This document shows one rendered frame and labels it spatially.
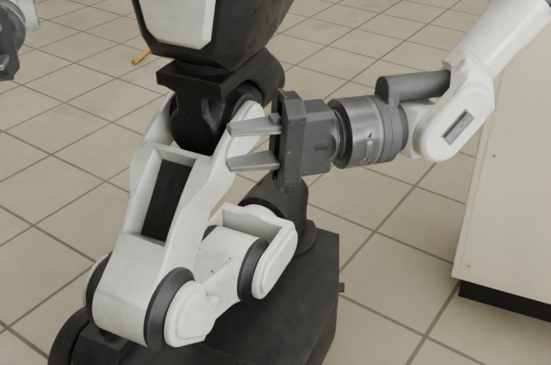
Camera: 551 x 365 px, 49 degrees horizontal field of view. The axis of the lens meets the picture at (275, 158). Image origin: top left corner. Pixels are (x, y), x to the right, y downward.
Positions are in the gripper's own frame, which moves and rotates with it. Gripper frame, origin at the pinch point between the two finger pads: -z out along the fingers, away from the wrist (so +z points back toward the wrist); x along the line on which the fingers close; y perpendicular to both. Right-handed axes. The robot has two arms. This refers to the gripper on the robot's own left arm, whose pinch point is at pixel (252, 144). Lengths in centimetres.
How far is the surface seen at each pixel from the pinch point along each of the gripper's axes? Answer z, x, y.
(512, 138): 73, -27, -33
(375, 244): 64, -80, -66
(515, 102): 71, -18, -34
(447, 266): 79, -80, -50
